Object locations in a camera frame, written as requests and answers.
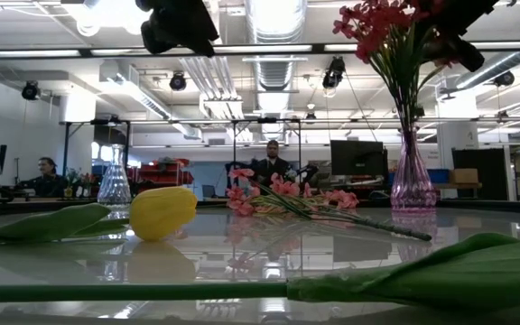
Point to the silver ventilation duct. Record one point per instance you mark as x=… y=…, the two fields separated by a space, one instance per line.
x=275 y=27

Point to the black cabinet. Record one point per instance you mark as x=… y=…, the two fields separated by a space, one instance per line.
x=490 y=173

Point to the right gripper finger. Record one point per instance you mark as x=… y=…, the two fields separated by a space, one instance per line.
x=438 y=47
x=431 y=15

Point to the clear ribbed glass vase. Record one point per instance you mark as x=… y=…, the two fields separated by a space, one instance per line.
x=114 y=185

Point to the cardboard box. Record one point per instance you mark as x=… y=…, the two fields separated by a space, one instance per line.
x=464 y=176

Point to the black metal frame stand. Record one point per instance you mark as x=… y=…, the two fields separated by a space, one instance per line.
x=234 y=144

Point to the purple ribbed glass vase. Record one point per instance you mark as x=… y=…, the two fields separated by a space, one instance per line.
x=412 y=185

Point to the dark red artificial tulip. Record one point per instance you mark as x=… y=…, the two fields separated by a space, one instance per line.
x=467 y=275

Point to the black overhead bar with lights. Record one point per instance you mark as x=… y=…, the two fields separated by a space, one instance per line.
x=318 y=47

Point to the red tool cart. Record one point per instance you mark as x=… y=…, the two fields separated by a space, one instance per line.
x=165 y=173

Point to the blue storage bin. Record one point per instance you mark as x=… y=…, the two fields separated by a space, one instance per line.
x=440 y=176

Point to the pink artificial flower bunch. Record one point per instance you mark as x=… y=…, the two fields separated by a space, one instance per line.
x=343 y=198
x=244 y=205

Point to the background black robot arm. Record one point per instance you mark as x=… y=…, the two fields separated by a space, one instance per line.
x=307 y=171

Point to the black ceiling spotlight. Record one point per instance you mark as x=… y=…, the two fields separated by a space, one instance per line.
x=30 y=91
x=333 y=74
x=504 y=79
x=178 y=82

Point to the person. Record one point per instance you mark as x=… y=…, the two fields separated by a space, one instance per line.
x=271 y=167
x=48 y=180

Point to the yellow artificial tulip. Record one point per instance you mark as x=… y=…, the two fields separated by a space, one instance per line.
x=160 y=216

